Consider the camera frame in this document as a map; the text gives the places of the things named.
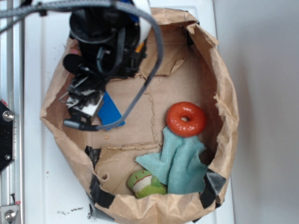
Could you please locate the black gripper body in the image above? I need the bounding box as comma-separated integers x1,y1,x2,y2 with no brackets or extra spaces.
63,7,147,79

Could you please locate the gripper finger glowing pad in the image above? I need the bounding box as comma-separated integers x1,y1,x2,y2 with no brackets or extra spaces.
70,91,104,121
59,75,103,105

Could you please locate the blue sponge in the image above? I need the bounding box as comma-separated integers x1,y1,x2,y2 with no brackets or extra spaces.
98,91,122,126

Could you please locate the robot arm white link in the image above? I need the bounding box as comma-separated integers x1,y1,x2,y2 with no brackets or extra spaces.
130,0,152,45

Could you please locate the brown paper bag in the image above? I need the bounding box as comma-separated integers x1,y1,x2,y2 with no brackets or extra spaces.
41,8,239,224

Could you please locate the green plush toy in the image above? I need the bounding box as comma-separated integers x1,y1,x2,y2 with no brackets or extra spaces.
127,170,167,199

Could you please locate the red donut toy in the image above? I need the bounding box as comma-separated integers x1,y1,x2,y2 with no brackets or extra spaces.
166,101,206,138

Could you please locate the teal cloth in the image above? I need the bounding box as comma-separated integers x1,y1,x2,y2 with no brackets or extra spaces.
135,127,208,195

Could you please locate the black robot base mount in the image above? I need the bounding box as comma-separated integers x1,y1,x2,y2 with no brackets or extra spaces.
0,101,14,173

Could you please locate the aluminium extrusion rail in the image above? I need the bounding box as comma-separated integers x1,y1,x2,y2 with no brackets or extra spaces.
0,0,25,224

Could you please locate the grey braided cable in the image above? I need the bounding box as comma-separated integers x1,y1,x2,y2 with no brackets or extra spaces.
0,0,164,132

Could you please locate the silver corner bracket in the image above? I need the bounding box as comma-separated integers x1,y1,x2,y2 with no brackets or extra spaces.
0,205,19,224

